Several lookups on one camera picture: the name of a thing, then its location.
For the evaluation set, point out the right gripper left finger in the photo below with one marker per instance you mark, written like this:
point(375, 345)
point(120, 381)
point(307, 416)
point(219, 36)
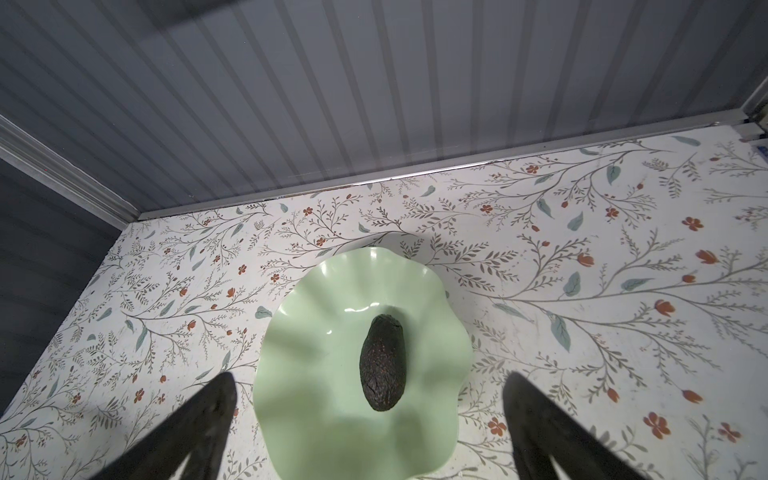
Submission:
point(194, 436)

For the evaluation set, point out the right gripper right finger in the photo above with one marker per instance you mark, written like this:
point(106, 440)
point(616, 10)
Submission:
point(543, 435)

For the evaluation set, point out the dark fake avocado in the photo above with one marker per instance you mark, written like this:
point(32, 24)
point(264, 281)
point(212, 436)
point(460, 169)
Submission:
point(383, 364)

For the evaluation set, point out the green scalloped fruit bowl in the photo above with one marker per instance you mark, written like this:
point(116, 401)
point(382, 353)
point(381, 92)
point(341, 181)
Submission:
point(307, 395)

